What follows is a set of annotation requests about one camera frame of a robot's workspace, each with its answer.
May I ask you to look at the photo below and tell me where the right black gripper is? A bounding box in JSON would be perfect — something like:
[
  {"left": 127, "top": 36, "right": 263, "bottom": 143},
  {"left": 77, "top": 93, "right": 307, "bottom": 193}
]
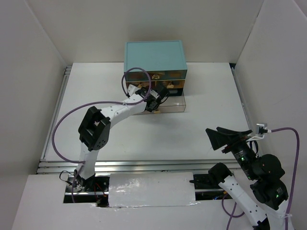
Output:
[{"left": 204, "top": 125, "right": 257, "bottom": 178}]

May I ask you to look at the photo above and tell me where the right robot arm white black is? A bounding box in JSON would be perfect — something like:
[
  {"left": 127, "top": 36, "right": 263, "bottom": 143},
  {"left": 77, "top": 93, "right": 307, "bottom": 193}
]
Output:
[{"left": 206, "top": 127, "right": 294, "bottom": 230}]

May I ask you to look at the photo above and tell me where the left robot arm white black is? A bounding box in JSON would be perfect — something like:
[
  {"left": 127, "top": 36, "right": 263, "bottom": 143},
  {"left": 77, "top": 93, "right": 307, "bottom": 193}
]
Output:
[{"left": 74, "top": 84, "right": 169, "bottom": 191}]

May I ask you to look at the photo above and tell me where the teal drawer organizer box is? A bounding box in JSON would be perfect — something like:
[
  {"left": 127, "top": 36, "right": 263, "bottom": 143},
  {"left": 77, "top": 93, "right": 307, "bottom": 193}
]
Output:
[{"left": 124, "top": 40, "right": 188, "bottom": 113}]

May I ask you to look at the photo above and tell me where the white tape sheet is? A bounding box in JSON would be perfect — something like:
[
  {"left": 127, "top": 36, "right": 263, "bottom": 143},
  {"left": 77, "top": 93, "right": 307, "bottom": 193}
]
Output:
[{"left": 108, "top": 172, "right": 196, "bottom": 207}]

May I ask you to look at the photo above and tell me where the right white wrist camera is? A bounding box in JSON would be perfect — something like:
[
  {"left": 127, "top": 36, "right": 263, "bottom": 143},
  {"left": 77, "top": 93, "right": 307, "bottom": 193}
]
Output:
[{"left": 247, "top": 123, "right": 272, "bottom": 141}]

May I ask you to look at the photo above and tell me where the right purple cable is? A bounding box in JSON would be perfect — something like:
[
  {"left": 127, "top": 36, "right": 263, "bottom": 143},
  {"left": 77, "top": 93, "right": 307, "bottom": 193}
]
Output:
[{"left": 222, "top": 128, "right": 300, "bottom": 230}]

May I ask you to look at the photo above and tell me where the aluminium rail frame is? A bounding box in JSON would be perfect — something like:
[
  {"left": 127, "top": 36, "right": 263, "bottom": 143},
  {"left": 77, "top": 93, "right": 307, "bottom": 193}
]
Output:
[{"left": 37, "top": 63, "right": 249, "bottom": 174}]

